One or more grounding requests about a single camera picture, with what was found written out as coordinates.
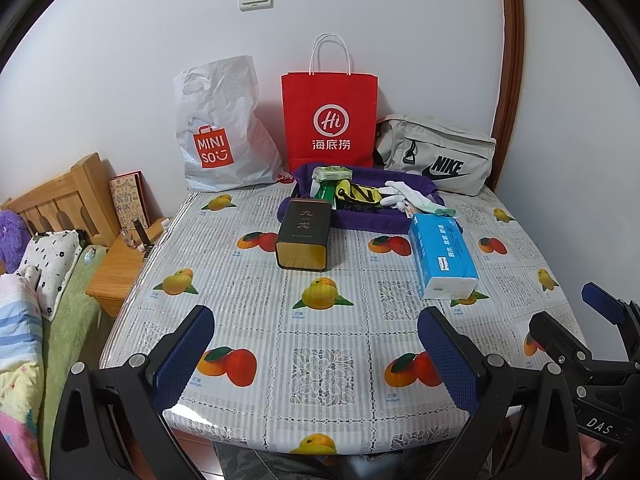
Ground colourful patterned quilt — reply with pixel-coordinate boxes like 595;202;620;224
0;272;46;480

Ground patterned brown book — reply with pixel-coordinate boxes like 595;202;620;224
109;172;151;229

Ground purple plush toy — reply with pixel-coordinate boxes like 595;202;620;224
0;210;31;273

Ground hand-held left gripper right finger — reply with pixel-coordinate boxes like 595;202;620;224
417;306;583;480

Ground white knitted glove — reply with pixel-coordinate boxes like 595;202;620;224
378;181;426;209

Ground purple fabric storage tray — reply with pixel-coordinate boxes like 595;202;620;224
277;161;446;235

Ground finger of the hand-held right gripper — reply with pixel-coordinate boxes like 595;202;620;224
581;282;640;333
529;311;596;367

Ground white floral pillow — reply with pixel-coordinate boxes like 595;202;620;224
15;230;86;321

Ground green blanket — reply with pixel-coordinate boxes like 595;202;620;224
40;245;108;461

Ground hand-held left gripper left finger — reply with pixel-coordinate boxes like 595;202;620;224
50;305;216;480

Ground brown wooden door frame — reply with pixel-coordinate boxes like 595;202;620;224
492;0;523;191

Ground blue tissue pack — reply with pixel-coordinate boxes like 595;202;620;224
409;212;480;301

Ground black tea tin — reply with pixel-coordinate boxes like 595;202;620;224
275;198;332;271

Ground wooden nightstand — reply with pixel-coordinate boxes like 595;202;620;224
85;217;173;317

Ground light green face mask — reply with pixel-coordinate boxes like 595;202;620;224
417;202;459;219

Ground grey waist bag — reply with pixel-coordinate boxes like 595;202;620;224
375;114;497;196

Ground person's right hand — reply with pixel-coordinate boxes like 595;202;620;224
585;437;617;480

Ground wooden bed headboard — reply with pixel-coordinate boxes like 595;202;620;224
0;152;121;248

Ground green wet wipes pack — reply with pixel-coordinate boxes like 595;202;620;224
312;180;346;200

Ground red paper shopping bag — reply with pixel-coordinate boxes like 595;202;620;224
281;33;379;173

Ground fruit print tablecloth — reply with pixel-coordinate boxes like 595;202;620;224
99;180;591;456

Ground white plastic shopping bag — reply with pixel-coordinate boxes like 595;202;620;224
173;55;283;193

